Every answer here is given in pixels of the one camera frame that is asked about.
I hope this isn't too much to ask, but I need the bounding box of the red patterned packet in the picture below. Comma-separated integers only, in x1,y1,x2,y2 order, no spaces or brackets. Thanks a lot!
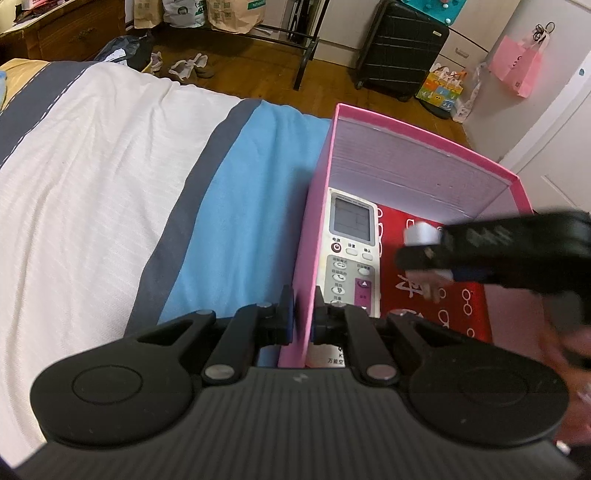
378,205,492,343

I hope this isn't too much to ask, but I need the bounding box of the white drawer cabinet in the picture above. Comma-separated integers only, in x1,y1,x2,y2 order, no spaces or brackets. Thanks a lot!
436,0,520,72

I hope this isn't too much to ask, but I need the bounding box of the black suitcase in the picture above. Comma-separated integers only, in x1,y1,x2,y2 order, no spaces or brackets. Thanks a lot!
355,1,450,102

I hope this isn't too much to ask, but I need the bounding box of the brown paper bag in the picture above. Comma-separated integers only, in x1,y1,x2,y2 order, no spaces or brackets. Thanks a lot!
133,0,163,30

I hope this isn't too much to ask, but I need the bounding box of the kraft paper bag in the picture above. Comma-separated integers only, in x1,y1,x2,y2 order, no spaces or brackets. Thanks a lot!
206,0,266,34

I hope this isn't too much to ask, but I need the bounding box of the pink paper bag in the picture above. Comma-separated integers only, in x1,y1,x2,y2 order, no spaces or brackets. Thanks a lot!
488,36,549,98

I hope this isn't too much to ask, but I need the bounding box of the colourful gift bag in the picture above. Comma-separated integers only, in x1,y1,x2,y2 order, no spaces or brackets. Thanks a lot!
416,63,468,113

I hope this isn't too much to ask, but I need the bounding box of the striped bed sheet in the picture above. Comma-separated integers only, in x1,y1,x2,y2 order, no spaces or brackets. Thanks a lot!
1,59,329,466

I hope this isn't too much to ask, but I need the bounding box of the white door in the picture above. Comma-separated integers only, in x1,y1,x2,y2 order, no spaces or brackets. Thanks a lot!
502,58,591,212

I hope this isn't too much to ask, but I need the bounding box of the white green bag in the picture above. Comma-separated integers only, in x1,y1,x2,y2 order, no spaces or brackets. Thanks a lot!
162,0,206,28

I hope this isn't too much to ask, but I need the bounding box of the blurred person hand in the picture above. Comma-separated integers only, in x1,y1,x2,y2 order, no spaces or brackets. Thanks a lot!
539,325,590,446

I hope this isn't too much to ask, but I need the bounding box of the black metal rack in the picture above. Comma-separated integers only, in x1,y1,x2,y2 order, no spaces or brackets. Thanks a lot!
154,0,332,92

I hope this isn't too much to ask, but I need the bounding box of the white slipper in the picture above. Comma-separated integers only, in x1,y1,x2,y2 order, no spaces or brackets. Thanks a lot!
168,53,212,82

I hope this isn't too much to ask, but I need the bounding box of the dark bag on floor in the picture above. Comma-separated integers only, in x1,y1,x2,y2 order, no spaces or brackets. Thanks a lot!
94,34,154,71

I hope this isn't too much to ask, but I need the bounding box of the pink box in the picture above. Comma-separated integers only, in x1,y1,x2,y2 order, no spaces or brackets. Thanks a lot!
279,104,533,368

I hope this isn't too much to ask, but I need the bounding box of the white charger plug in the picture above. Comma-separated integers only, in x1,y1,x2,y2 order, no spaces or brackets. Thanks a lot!
403,222,442,247

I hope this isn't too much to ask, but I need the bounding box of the white remote control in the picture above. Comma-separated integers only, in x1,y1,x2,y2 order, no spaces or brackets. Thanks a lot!
317,188,381,318

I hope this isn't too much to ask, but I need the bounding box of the wooden dresser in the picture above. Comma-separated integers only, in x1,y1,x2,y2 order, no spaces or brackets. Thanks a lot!
1,0,125,63

